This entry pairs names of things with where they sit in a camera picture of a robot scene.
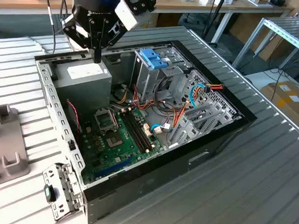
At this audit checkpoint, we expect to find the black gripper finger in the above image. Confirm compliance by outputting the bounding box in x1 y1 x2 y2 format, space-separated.
97 17 127 65
60 14 100 63

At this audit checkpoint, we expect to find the metal disk bay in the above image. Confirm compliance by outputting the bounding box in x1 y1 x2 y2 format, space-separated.
167 100 242 153

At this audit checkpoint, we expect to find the blue plastic drive latch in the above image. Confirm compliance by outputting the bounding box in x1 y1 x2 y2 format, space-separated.
138 48 173 71

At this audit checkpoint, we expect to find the grey power supply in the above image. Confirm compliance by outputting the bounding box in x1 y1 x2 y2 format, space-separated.
51 56 114 116

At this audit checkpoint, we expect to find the metal drive cage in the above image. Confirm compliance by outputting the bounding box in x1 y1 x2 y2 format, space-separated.
129 45 192 106

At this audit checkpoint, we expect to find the metal socket cover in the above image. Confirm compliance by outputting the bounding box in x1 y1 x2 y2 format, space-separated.
93 108 120 136

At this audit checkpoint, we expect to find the black RAM slot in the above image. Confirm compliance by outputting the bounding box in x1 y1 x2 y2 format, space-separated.
126 110 155 149
119 112 151 154

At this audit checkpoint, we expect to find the black stand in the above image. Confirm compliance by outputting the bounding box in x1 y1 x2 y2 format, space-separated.
203 0 226 46

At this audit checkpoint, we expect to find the CPU socket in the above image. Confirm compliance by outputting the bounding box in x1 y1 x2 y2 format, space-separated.
105 131 126 149

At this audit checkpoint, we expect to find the grey parts rack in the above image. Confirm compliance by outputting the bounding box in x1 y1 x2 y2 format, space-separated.
0 104 33 191

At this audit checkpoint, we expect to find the green motherboard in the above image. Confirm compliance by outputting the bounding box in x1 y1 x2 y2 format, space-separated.
78 105 169 189

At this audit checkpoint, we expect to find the blue expansion slot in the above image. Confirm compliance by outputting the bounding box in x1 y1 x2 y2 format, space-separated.
94 153 135 180

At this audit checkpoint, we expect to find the black PC case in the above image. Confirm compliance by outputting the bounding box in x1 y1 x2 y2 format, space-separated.
27 34 261 224

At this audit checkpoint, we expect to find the black latch blue mark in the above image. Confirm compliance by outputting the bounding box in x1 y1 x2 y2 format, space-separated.
43 184 58 203

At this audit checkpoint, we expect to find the labelled cardboard box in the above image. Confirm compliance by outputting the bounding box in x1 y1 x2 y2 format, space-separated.
259 81 299 129

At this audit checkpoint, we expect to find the yellow orange wire bundle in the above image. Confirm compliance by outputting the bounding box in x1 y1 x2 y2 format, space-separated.
114 87 130 105

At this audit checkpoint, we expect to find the red black fan wire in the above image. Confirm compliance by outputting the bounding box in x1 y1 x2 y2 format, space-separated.
64 101 84 139

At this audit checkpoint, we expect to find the light blue data wire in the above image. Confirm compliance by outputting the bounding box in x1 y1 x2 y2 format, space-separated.
189 84 206 109

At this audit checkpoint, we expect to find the short blue wire white plug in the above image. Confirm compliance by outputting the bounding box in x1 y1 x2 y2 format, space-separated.
150 123 165 134

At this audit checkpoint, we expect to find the orange red power wire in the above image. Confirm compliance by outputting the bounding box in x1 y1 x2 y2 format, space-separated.
203 82 225 95

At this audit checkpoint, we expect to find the silver expansion bracket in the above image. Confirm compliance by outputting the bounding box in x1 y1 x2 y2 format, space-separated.
40 162 86 223

